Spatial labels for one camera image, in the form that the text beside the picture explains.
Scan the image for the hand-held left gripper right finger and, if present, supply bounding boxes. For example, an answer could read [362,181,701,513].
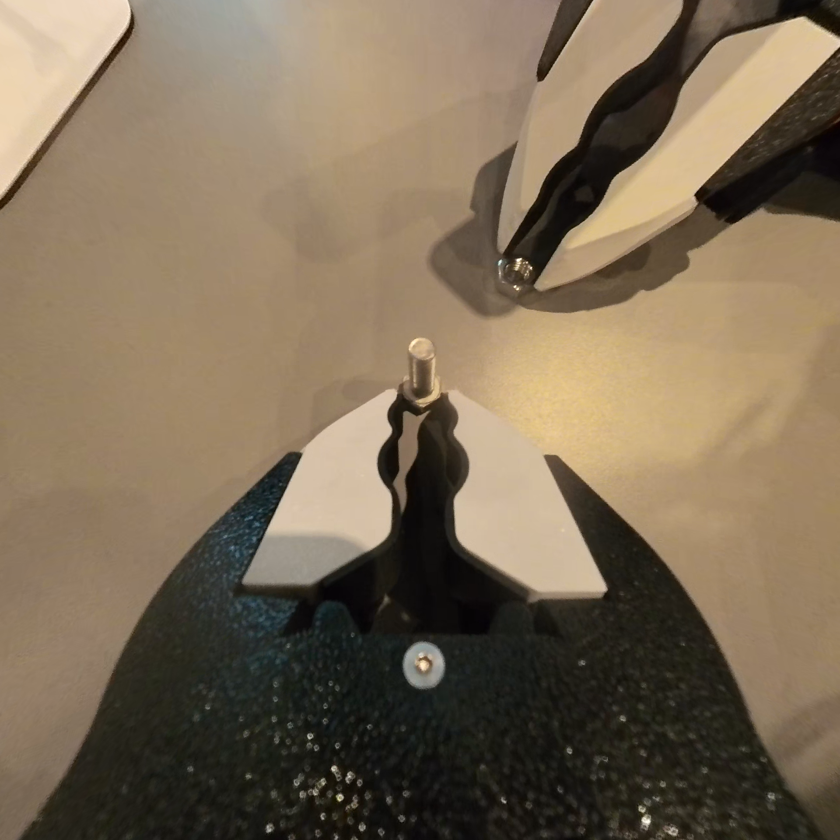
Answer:
[427,390,608,631]

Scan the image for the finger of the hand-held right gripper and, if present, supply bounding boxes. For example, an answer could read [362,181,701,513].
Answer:
[533,14,831,291]
[497,0,703,258]

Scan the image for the instruction sign stand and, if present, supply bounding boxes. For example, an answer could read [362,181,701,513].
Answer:
[0,0,134,206]

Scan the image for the steel hex bolt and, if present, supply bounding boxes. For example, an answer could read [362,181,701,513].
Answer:
[397,336,446,411]

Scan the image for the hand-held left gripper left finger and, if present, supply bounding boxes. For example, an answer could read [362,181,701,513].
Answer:
[241,389,411,631]

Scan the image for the steel hex nut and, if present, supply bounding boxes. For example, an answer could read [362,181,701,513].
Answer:
[495,255,536,294]

